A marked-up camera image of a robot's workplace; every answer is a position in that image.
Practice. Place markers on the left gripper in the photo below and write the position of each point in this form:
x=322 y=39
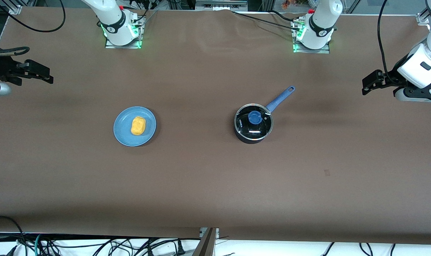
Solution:
x=390 y=79

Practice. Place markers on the yellow potato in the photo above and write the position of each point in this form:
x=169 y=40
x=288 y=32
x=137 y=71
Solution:
x=138 y=126

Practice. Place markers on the glass lid with blue knob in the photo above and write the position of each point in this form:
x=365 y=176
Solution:
x=254 y=117

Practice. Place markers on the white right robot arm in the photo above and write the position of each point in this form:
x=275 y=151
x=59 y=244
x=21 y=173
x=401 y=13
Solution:
x=112 y=17

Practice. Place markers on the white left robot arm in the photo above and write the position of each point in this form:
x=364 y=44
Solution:
x=320 y=21

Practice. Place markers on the blue round plate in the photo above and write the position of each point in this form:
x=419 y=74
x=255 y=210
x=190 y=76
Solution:
x=122 y=135

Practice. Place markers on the brown table cover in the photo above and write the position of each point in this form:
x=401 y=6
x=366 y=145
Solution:
x=201 y=185

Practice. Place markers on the aluminium frame profile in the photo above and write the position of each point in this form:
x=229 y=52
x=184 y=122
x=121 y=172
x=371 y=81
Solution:
x=219 y=5

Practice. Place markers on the metal camera post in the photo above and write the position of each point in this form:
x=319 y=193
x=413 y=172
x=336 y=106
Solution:
x=206 y=245

